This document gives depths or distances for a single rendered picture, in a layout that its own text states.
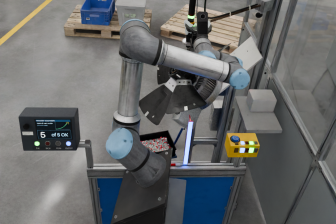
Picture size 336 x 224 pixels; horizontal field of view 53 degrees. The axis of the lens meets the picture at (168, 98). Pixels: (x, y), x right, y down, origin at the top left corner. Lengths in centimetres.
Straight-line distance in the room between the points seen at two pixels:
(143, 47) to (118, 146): 40
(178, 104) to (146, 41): 75
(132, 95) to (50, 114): 50
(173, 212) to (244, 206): 140
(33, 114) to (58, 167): 146
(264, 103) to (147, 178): 123
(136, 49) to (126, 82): 22
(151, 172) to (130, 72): 41
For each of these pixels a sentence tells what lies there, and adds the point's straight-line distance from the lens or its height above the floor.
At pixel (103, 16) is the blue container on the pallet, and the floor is 28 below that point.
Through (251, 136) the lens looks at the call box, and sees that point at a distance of 188.
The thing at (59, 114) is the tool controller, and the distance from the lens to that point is 169.
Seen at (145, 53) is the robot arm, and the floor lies 175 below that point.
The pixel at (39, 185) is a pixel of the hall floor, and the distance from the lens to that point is 305.
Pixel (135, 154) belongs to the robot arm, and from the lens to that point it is 132.
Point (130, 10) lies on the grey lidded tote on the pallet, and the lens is 484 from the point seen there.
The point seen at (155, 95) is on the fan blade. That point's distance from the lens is 210.
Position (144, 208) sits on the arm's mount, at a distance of 134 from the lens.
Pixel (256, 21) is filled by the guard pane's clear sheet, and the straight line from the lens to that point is 302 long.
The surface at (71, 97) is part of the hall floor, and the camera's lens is 386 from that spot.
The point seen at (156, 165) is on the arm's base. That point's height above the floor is 129.
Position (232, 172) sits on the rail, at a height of 82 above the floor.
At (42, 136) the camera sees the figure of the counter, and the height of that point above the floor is 115.
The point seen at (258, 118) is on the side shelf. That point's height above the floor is 86.
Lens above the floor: 232
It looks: 38 degrees down
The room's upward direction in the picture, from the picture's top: 4 degrees clockwise
